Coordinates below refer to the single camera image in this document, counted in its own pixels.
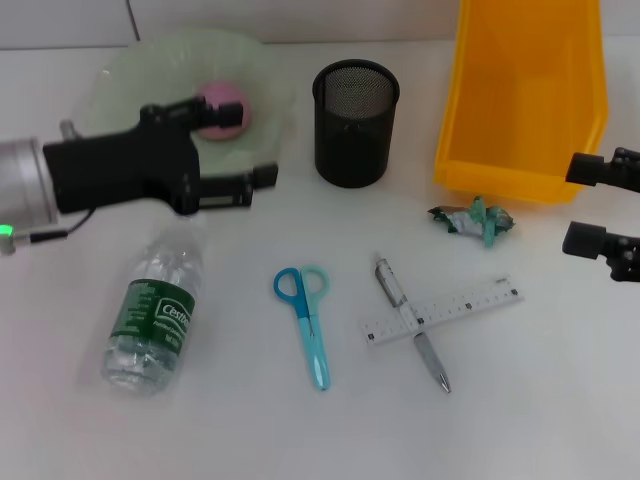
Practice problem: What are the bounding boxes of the yellow plastic bin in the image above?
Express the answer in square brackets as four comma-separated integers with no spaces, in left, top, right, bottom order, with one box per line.
[432,0,612,206]

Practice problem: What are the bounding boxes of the blue scissors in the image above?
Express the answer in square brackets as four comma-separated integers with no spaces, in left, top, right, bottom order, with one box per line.
[272,265,332,392]

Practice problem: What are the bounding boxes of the silver ballpoint pen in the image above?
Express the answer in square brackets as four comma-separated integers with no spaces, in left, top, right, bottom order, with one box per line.
[373,252,453,395]

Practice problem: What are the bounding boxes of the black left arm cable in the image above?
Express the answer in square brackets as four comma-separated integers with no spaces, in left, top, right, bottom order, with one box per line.
[28,208,95,245]

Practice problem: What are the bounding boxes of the transparent plastic ruler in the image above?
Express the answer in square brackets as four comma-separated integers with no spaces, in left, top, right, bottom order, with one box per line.
[358,273,526,352]

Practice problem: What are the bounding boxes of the green plastic wrapper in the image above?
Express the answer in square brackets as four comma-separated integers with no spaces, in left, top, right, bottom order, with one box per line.
[427,195,517,250]

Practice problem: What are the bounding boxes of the green label water bottle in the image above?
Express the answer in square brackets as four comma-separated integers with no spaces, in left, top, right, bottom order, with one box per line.
[102,209,209,397]

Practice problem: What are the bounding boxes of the green glass fruit plate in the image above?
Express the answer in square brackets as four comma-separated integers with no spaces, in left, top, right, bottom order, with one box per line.
[82,27,299,182]

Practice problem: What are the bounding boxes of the pink peach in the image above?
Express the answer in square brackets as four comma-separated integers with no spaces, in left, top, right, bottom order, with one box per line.
[192,79,254,143]

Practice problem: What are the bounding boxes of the black mesh pen holder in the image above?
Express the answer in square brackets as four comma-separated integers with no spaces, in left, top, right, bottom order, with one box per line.
[312,58,402,190]

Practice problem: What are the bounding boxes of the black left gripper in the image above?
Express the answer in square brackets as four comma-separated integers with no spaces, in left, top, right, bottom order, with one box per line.
[42,95,279,217]

